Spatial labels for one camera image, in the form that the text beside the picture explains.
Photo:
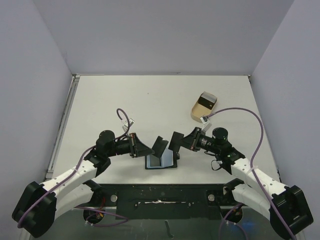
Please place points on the black leather card holder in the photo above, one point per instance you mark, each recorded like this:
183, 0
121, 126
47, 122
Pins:
169, 160

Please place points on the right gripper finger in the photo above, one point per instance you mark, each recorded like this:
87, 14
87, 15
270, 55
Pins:
187, 143
192, 138

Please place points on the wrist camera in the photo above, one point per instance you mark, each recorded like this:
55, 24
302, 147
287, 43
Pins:
206, 125
127, 124

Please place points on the beige wooden tray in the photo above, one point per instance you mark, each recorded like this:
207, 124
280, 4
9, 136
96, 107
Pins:
198, 111

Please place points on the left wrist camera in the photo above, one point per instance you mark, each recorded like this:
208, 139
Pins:
127, 124

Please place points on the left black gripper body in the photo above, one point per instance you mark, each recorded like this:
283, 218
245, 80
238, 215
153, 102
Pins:
121, 147

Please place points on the black VIP credit card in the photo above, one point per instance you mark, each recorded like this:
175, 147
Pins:
153, 162

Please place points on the stack of black cards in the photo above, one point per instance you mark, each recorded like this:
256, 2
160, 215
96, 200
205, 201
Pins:
207, 100

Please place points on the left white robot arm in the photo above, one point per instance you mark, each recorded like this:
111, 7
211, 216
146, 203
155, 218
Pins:
37, 207

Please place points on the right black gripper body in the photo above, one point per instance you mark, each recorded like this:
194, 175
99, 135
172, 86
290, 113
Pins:
195, 139

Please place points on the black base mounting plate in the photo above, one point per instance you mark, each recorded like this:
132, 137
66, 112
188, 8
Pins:
161, 201

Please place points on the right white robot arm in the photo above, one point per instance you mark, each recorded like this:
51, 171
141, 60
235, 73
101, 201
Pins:
285, 207

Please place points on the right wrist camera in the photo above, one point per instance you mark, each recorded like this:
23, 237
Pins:
206, 125

